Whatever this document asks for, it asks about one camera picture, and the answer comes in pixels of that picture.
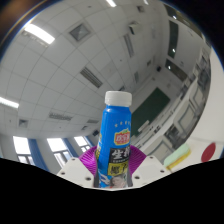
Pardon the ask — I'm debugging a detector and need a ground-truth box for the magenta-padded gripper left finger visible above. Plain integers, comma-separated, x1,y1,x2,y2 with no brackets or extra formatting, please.
56,145,100,189

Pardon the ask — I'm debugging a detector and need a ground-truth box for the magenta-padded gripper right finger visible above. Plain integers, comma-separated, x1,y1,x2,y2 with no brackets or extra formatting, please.
128,145,172,189

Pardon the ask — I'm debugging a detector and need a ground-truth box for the blue drink bottle white cap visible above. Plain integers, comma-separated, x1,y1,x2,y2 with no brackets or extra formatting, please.
93,90,133,190

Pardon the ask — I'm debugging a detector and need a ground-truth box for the blue curtain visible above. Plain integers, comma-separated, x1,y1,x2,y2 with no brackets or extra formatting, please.
84,135,96,148
28,139,49,171
63,138,79,158

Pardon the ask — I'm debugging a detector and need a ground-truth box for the tall window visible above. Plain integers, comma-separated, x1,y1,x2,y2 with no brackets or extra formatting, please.
73,135,93,153
46,137,73,168
13,135,33,164

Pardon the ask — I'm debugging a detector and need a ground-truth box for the yellow and green sponge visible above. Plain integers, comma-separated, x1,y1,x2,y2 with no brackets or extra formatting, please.
163,146,192,172

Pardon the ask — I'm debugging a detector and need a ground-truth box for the green chalkboard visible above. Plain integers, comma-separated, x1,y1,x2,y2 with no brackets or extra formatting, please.
130,87,171,137

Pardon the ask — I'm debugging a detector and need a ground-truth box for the flat round red coaster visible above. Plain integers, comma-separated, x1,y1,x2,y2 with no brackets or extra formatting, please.
200,142,217,163

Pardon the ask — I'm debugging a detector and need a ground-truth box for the group of classroom chairs and desks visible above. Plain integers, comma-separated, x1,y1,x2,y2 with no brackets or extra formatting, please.
133,49,213,161

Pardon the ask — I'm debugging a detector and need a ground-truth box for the dark door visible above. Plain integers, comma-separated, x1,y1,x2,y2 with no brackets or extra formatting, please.
165,59,188,83
164,3,204,38

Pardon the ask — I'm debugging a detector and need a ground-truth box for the group of ceiling lights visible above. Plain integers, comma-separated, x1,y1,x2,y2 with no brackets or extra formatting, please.
0,0,151,134

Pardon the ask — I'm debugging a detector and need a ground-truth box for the ceiling projector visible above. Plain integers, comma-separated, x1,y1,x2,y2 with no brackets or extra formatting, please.
129,21,140,34

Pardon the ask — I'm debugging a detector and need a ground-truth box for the dark high wall window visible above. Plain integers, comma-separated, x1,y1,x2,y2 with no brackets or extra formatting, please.
168,19,179,59

